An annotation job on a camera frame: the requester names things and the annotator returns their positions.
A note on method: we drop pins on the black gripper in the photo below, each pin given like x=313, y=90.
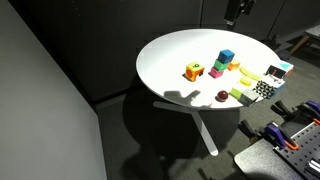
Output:
x=235, y=8

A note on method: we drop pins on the orange block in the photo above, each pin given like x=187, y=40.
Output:
x=233, y=65

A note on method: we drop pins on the blue block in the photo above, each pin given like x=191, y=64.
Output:
x=226, y=56

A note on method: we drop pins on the pink block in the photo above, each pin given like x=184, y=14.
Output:
x=215, y=73

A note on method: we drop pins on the grey white block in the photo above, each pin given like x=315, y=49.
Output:
x=249, y=97

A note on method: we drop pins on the yellow banana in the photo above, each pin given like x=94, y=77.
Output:
x=249, y=73

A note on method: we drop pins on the orange number cube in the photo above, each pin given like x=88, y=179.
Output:
x=194, y=71

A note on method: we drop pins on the wooden leg side table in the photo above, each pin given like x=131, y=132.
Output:
x=305, y=38

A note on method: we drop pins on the white cube with teal triangle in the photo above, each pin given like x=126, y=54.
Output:
x=280, y=69

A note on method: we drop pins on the white cube with black print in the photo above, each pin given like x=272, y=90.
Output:
x=268, y=87

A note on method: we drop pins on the dark red ball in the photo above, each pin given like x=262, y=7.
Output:
x=222, y=95

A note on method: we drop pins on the white table leg base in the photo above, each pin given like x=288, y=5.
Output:
x=201, y=128

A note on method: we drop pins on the purple clamp with orange trigger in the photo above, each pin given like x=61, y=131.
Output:
x=311, y=108
x=278, y=135

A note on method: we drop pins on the grey metal plate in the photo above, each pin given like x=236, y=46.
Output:
x=261, y=161

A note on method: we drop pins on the black perforated board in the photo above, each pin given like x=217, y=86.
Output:
x=301, y=150

